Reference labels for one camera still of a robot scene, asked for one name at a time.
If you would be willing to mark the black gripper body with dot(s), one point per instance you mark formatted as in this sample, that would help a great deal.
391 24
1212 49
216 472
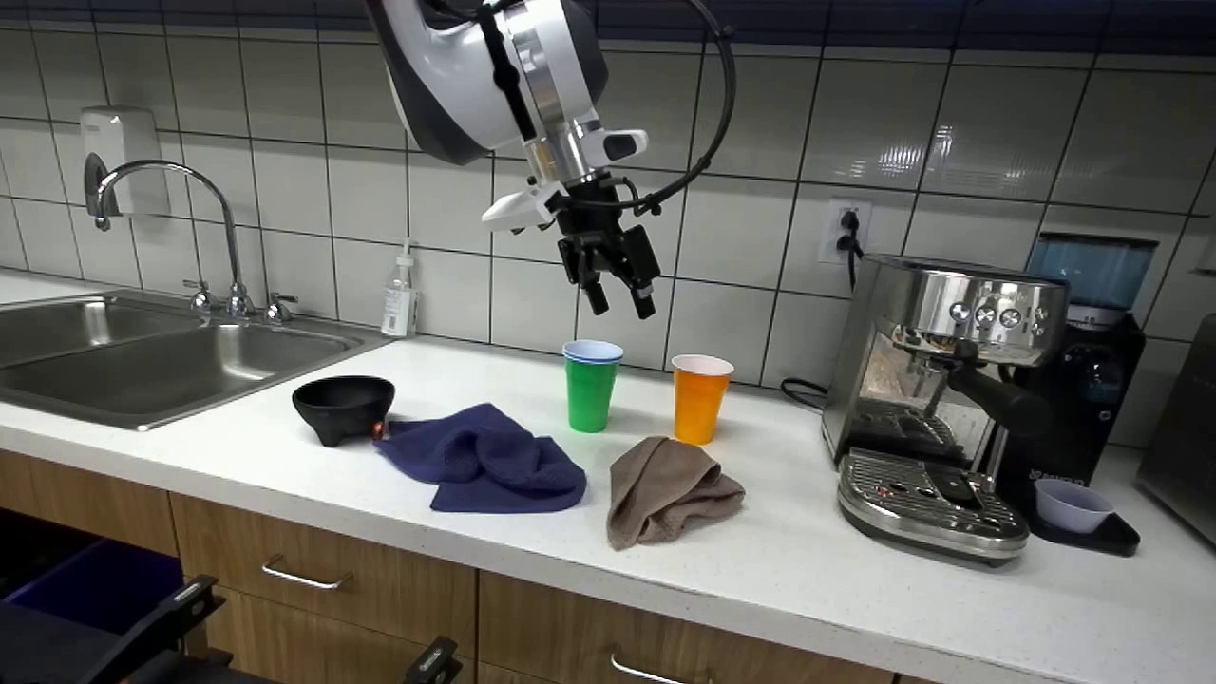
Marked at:
592 212

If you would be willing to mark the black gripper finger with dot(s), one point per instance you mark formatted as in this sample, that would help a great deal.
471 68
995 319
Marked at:
639 267
587 262

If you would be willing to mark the orange plastic cup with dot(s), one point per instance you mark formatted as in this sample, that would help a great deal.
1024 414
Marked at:
701 407

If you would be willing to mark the green plastic cup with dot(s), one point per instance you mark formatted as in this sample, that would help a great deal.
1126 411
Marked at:
592 399

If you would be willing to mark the clear soap pump bottle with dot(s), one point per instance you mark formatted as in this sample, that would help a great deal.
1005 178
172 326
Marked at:
400 305

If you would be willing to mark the navy blue cloth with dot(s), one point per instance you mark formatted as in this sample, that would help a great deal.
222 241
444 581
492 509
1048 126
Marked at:
486 459

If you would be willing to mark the brown cloth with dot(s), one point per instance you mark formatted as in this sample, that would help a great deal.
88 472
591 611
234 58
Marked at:
665 494

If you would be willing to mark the black footed bowl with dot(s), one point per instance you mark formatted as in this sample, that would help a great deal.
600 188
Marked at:
342 407

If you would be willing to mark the stainless steel espresso machine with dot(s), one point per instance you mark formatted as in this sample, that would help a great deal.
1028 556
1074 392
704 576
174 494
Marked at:
923 420

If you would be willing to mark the chrome faucet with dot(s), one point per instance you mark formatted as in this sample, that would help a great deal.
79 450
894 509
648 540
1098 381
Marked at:
229 241

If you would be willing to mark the wooden cabinet front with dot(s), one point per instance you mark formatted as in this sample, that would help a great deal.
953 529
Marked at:
381 592

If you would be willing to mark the stainless steel sink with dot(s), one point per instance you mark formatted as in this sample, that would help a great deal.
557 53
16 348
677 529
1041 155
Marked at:
152 364

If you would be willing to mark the black coffee grinder blue hopper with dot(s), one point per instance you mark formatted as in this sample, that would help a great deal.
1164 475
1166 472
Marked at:
1096 364

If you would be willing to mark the small white cup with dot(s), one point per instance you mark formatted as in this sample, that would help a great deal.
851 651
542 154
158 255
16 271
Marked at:
1070 504

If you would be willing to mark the black grinder tray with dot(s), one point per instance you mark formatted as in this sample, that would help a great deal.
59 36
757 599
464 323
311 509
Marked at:
1121 538

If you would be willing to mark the blue storage bin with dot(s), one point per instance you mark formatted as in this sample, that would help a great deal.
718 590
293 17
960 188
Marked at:
97 586

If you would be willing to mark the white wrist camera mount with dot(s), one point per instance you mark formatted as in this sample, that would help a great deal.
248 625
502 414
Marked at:
518 211

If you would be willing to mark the white wall outlet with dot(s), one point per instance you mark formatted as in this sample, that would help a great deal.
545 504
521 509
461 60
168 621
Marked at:
846 233

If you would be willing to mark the black chair frame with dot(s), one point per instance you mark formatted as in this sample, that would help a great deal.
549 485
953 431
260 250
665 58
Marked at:
115 638

